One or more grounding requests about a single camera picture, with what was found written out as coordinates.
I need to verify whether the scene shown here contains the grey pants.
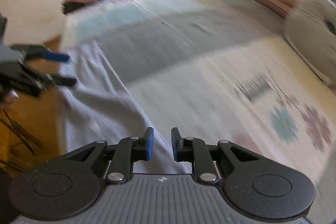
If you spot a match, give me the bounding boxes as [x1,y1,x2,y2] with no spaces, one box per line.
[56,44,195,177]

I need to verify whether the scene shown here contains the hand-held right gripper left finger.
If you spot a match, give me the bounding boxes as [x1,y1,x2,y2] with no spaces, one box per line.
[66,127,155,185]

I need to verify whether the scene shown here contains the dark metal frame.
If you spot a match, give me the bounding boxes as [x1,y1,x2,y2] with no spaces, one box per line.
[0,109,44,170]

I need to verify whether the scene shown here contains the grey cat face cushion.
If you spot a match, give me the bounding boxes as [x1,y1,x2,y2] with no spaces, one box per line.
[283,0,336,85]

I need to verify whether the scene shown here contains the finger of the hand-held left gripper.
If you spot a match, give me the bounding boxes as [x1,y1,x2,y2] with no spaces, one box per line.
[12,43,71,63]
[22,67,77,89]

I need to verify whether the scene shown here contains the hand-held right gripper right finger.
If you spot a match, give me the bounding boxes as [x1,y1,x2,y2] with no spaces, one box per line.
[171,127,260,185]

